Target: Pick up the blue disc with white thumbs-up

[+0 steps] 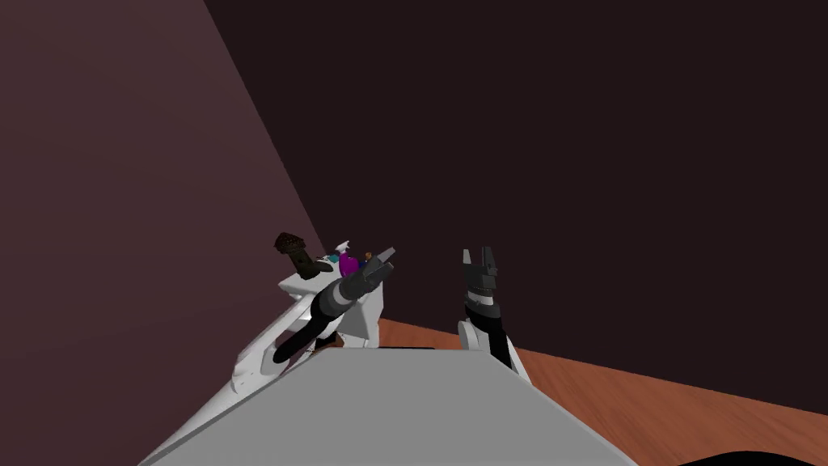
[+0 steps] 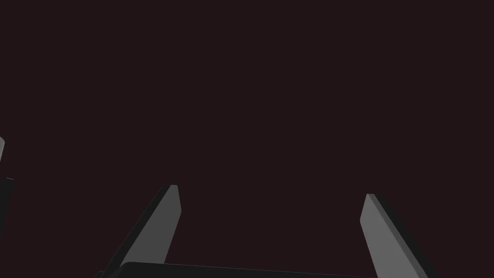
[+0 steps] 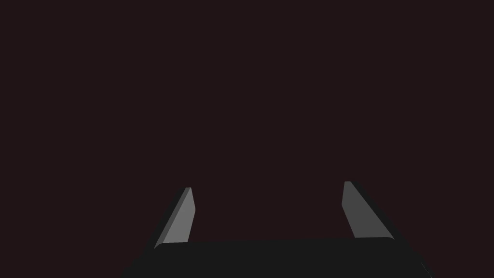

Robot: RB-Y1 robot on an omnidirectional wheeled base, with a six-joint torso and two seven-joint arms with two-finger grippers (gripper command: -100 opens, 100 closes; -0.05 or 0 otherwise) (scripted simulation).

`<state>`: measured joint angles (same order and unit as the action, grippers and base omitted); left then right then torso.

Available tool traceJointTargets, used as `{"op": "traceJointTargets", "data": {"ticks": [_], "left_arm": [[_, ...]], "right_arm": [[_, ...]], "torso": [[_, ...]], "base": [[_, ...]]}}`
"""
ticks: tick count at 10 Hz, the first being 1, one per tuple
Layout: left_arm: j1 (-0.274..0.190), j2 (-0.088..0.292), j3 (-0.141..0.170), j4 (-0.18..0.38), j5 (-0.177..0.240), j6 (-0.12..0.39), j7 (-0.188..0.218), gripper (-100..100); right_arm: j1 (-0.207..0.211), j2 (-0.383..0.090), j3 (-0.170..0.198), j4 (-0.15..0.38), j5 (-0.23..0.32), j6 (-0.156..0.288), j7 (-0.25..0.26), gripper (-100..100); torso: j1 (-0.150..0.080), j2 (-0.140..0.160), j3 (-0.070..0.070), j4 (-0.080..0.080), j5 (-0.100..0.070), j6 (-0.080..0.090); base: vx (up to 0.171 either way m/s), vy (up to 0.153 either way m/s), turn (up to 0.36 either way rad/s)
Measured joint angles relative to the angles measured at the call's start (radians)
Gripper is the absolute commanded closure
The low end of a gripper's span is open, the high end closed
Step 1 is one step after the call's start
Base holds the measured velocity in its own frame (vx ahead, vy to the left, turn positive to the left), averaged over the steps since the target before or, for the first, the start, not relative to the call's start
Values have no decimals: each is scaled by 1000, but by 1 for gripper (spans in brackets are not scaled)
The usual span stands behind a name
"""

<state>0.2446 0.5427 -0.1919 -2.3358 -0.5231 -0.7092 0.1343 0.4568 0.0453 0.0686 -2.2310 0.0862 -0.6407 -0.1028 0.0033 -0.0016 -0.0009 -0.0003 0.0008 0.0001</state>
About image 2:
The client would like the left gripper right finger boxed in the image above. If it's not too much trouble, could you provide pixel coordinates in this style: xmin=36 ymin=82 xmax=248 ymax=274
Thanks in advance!
xmin=359 ymin=193 xmax=440 ymax=278

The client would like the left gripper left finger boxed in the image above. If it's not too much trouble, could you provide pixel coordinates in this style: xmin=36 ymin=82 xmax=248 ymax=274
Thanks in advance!
xmin=101 ymin=184 xmax=182 ymax=277

